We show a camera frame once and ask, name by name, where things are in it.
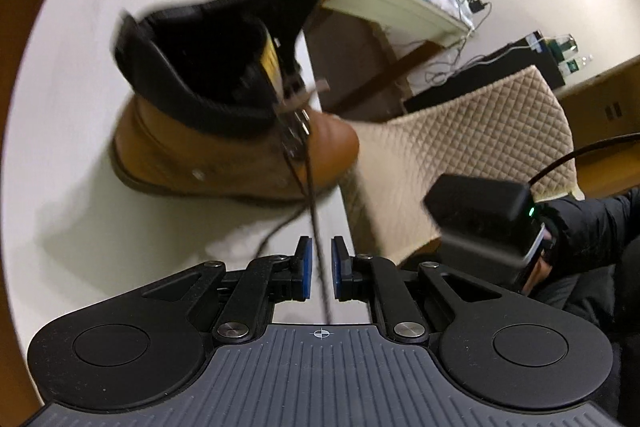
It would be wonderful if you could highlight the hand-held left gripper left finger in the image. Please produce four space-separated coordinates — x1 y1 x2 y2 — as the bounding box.
142 234 316 344

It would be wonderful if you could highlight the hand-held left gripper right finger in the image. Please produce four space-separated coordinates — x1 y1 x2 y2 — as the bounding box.
330 234 506 344

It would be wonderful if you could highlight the dark brown shoelace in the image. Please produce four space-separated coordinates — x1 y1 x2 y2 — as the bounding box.
252 77 337 326

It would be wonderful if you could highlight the brown leather boot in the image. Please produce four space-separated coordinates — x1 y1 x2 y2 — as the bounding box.
109 0 361 204

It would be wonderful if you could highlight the person's right forearm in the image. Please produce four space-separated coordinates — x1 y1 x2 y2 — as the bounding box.
542 189 640 279

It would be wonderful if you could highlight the person's right hand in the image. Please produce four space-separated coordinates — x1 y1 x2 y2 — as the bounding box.
524 252 554 296

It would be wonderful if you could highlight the beige quilted chair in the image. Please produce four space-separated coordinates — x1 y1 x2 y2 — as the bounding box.
350 66 586 266

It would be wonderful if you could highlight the black low cabinet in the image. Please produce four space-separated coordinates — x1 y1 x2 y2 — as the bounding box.
402 29 566 114

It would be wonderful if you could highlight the person's dark clothing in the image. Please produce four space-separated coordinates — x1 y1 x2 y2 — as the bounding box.
530 252 640 408

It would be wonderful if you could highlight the brown wooden cabinet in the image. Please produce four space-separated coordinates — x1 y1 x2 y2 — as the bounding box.
555 57 640 158

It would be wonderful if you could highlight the black cable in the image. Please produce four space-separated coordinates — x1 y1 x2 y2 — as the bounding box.
529 133 640 188

